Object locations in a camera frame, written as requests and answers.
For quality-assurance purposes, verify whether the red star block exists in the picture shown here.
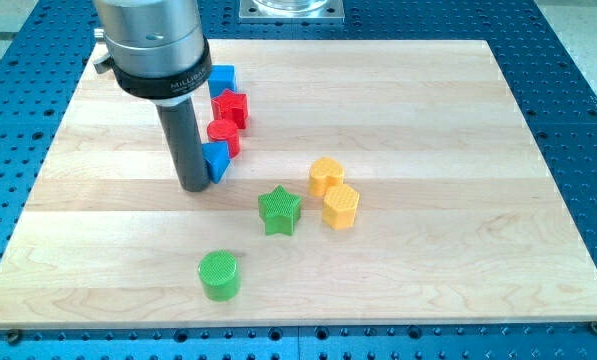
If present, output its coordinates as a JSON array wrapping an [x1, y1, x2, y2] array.
[[211, 89, 249, 130]]

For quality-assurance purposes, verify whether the blue triangle block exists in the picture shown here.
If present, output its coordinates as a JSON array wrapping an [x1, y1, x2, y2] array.
[[202, 141, 230, 184]]

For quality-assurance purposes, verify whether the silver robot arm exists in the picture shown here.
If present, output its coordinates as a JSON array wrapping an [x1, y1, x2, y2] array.
[[94, 0, 212, 107]]

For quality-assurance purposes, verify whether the light wooden board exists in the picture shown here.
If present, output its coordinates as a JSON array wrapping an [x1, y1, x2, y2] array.
[[0, 40, 597, 329]]

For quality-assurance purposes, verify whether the green star block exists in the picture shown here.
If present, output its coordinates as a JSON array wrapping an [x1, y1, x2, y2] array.
[[258, 185, 302, 236]]

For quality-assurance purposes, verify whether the red cylinder block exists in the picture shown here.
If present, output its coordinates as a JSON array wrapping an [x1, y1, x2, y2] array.
[[206, 120, 241, 158]]

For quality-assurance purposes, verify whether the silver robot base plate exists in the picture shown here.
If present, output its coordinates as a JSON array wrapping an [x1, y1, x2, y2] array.
[[238, 0, 345, 24]]

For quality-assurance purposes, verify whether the yellow hexagon block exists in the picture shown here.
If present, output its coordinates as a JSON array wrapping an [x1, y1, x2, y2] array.
[[322, 184, 360, 230]]

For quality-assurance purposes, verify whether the green cylinder block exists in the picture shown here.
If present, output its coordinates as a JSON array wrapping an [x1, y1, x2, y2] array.
[[198, 250, 241, 302]]

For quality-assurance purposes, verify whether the blue cube block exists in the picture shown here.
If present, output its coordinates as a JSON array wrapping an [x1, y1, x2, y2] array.
[[208, 64, 237, 98]]

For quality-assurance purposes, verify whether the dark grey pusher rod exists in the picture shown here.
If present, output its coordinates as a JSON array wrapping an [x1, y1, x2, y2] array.
[[156, 99, 210, 192]]

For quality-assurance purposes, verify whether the yellow heart block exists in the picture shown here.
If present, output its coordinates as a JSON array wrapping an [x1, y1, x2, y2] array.
[[309, 157, 345, 197]]

